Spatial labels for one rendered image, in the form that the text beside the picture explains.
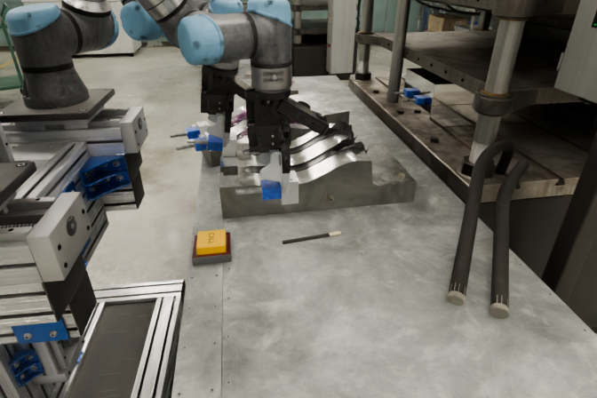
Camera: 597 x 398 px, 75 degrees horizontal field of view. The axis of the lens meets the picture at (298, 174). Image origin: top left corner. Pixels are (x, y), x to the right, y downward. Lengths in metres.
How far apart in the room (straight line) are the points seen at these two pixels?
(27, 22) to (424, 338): 1.07
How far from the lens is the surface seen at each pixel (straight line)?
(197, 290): 0.81
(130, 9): 0.89
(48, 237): 0.71
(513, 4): 1.16
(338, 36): 5.31
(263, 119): 0.76
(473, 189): 1.00
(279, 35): 0.70
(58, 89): 1.16
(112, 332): 1.63
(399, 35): 1.86
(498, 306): 0.80
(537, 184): 1.38
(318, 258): 0.86
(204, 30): 0.65
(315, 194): 0.98
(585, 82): 1.16
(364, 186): 1.01
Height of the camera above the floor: 1.35
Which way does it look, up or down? 28 degrees down
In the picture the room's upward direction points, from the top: straight up
